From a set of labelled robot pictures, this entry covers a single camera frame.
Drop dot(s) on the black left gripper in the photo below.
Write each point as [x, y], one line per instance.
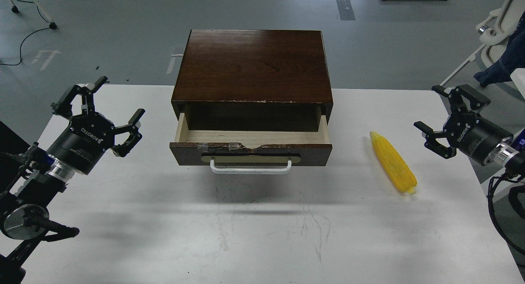
[80, 142]

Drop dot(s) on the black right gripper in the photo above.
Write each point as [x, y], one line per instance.
[465, 129]

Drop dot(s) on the yellow corn cob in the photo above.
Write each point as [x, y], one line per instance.
[392, 163]

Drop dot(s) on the wooden drawer with white handle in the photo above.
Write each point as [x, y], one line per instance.
[259, 135]

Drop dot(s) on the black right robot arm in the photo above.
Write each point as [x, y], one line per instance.
[512, 161]

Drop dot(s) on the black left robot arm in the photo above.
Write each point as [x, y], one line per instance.
[41, 175]

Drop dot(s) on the blue denim garment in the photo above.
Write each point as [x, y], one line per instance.
[512, 59]

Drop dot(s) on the white stand leg with caster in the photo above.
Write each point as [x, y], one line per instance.
[42, 12]

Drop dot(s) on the dark wooden cabinet box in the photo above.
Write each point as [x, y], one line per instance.
[254, 66]

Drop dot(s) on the grey floor tape strip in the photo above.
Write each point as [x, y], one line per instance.
[345, 10]

